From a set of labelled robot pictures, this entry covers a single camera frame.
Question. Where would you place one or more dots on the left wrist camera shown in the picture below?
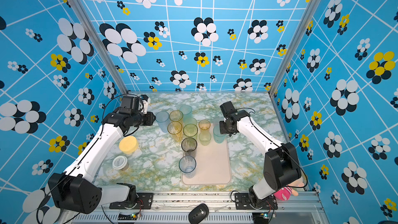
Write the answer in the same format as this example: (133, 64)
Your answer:
(145, 101)

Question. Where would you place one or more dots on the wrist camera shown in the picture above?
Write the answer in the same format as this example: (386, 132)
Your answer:
(145, 101)
(228, 109)

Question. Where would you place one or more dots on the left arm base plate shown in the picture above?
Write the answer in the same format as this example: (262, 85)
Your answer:
(143, 201)

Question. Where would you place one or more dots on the amber cup front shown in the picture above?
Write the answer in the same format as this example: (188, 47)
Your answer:
(175, 130)

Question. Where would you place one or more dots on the green translucent cup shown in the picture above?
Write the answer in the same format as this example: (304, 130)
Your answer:
(190, 131)

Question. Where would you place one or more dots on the amber cup back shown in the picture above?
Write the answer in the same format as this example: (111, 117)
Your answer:
(176, 116)

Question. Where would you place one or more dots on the beige plastic tray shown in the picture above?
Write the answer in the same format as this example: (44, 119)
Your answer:
(213, 165)

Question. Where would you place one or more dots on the aluminium front frame rail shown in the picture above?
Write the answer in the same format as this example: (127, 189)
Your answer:
(173, 207)

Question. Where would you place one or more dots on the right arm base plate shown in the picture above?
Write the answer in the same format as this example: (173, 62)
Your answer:
(242, 202)

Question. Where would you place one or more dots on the grey-blue clear cup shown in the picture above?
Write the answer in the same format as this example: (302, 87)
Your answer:
(187, 165)

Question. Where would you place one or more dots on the dark smoky cup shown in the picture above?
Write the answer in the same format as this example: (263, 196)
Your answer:
(189, 146)

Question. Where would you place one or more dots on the black computer mouse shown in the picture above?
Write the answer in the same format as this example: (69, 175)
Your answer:
(198, 214)

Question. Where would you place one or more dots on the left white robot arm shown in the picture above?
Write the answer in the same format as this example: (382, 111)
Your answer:
(73, 189)

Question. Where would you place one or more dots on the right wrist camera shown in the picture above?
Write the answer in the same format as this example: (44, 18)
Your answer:
(228, 109)

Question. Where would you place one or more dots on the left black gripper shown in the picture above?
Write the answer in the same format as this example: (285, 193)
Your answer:
(150, 118)

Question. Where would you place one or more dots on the teal cup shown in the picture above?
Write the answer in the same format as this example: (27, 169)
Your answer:
(187, 113)
(218, 137)

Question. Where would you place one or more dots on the light green cup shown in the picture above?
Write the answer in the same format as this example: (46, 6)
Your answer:
(205, 138)

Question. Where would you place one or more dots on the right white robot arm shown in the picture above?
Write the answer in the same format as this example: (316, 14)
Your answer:
(281, 168)

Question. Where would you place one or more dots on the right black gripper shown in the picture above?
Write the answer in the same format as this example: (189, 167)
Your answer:
(222, 129)

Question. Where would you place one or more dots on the blue-grey translucent cup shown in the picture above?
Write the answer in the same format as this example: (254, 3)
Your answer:
(163, 120)

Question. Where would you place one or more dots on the pink plush doll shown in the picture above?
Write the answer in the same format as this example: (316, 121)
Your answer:
(285, 193)

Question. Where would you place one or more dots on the small amber cup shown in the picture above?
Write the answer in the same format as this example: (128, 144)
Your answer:
(204, 125)

